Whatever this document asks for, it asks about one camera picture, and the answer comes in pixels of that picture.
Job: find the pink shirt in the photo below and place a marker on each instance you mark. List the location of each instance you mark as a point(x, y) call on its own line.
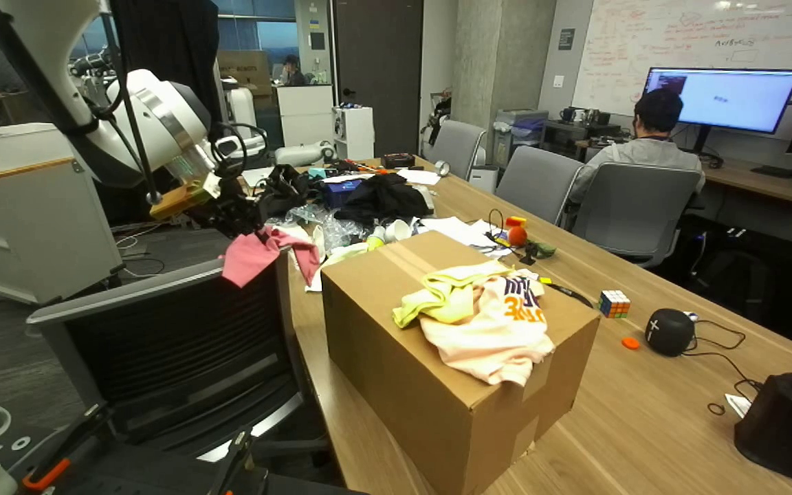
point(251, 253)

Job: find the lit computer monitor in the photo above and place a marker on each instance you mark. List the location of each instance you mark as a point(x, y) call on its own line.
point(749, 100)

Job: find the grey mesh office chair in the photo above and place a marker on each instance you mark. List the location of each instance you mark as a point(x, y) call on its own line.
point(184, 360)

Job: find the large cardboard box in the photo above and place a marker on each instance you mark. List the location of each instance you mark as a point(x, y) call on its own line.
point(460, 432)

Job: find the grey chair near table left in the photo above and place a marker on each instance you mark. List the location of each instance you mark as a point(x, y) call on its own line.
point(539, 183)

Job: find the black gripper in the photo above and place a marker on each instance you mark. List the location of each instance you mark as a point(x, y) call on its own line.
point(225, 206)

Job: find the rubiks cube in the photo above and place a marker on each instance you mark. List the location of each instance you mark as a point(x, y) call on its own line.
point(613, 304)

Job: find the black clothing pile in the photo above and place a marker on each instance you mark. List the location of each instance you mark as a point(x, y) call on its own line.
point(383, 199)

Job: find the yellow shirt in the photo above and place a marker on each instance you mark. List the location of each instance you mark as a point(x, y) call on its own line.
point(448, 294)

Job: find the grey chair table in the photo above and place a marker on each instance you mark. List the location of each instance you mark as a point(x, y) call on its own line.
point(539, 183)
point(634, 213)

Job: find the peach shirt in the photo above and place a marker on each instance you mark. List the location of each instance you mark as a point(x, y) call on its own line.
point(503, 342)

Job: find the seated person grey shirt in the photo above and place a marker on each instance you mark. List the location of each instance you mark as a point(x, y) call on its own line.
point(649, 143)

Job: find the grey swivel chair background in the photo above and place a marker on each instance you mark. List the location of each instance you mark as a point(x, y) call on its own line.
point(460, 146)

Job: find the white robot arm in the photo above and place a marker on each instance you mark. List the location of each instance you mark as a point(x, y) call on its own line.
point(132, 89)

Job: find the black round speaker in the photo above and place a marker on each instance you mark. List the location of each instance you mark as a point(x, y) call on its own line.
point(764, 432)

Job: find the grey chair near table middle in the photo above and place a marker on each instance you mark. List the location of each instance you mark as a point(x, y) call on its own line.
point(634, 213)

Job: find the orange small toy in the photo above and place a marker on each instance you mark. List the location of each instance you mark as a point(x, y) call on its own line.
point(515, 231)

